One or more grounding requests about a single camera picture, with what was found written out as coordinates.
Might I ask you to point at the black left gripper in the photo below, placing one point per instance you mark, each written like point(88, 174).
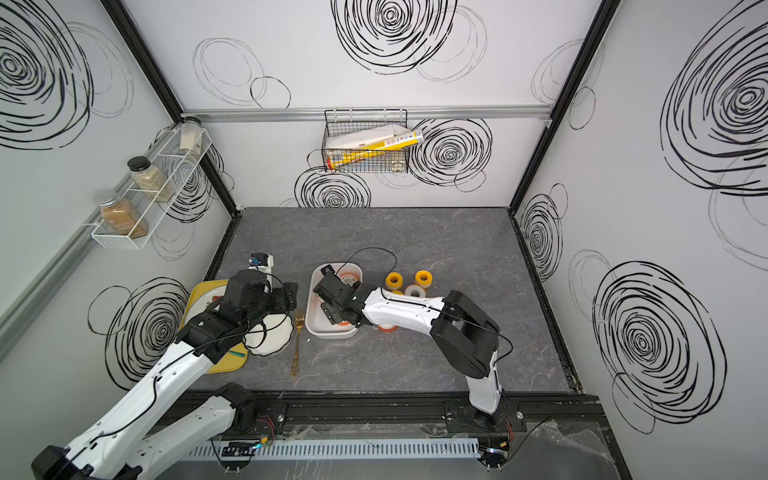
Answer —
point(287, 297)

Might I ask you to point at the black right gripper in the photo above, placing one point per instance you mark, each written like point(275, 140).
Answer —
point(332, 314)

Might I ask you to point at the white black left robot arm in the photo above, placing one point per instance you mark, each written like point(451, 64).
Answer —
point(122, 444)

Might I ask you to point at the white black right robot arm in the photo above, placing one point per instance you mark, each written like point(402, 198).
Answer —
point(468, 338)

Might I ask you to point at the white plastic storage box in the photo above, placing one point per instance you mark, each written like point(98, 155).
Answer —
point(316, 321)

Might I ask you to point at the yellow sealing tape roll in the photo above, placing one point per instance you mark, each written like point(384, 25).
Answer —
point(394, 281)
point(415, 291)
point(423, 278)

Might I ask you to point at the yellow foil wrap box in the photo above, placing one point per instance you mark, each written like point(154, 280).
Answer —
point(390, 155)

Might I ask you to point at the gold fork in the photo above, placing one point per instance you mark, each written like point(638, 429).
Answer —
point(299, 320)

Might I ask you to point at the white scalloped small dish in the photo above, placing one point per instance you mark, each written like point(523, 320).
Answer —
point(269, 336)

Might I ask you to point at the watermelon pattern white plate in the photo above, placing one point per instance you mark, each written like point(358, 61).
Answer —
point(212, 295)

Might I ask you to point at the yellow plastic tray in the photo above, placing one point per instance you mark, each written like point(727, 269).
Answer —
point(237, 356)

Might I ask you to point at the white paper package in basket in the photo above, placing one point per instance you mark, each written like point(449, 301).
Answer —
point(361, 139)

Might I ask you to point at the light spice jar black lid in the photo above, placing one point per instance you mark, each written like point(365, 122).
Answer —
point(150, 179)

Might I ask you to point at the brown spice jar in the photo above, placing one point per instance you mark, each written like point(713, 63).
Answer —
point(121, 214)

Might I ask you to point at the white spice jar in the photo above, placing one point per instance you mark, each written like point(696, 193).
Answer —
point(191, 136)

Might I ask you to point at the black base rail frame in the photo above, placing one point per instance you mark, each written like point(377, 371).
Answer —
point(505, 438)

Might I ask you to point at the white slotted cable duct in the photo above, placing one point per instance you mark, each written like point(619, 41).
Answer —
point(363, 449)

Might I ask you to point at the white wire spice rack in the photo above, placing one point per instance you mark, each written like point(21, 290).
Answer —
point(192, 198)

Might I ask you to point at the black wire wall basket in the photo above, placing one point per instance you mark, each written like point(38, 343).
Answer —
point(339, 127)

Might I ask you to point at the silver wall rail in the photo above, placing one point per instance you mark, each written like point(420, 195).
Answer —
point(245, 115)

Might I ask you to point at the black aluminium corner post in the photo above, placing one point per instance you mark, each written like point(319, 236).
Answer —
point(130, 34)

